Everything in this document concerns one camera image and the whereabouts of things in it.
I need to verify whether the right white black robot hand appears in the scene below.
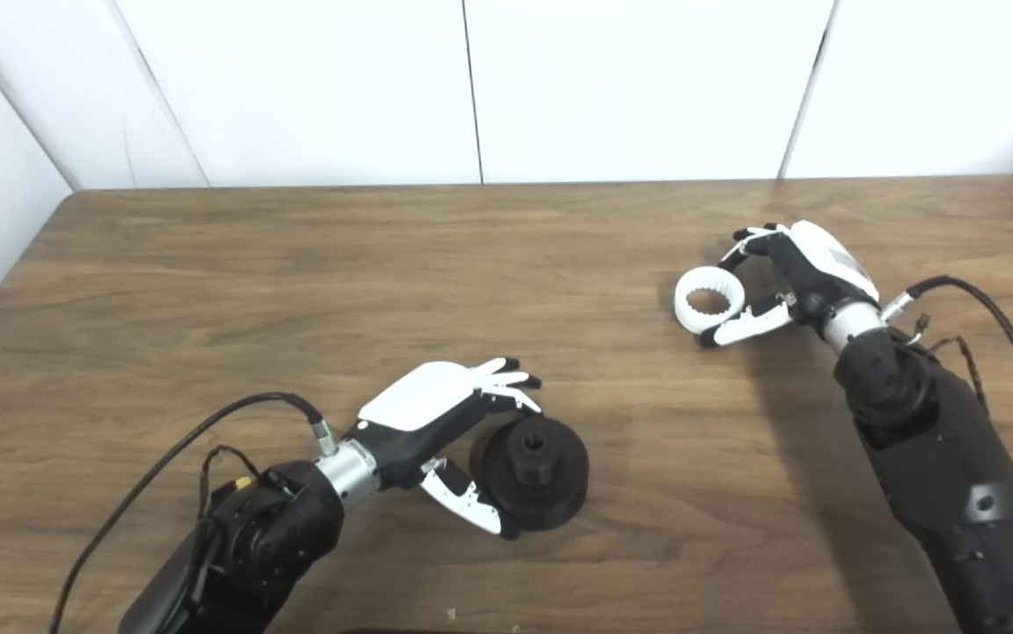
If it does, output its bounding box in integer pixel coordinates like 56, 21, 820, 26
700, 220, 881, 350

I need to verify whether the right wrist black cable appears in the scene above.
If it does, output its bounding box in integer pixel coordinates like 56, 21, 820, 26
881, 276, 1013, 564

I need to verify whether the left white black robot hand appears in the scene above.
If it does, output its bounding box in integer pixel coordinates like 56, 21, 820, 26
344, 358, 543, 540

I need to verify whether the round black stepped part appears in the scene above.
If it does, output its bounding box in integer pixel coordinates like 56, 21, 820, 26
470, 416, 590, 532

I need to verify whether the thin wire with yellow tag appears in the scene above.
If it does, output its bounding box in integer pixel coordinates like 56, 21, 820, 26
198, 445, 261, 520

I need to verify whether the thin black wire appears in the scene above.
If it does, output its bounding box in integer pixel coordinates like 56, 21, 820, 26
912, 314, 987, 415

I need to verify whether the white toothed ring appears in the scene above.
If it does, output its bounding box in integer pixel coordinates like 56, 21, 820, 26
674, 266, 747, 335

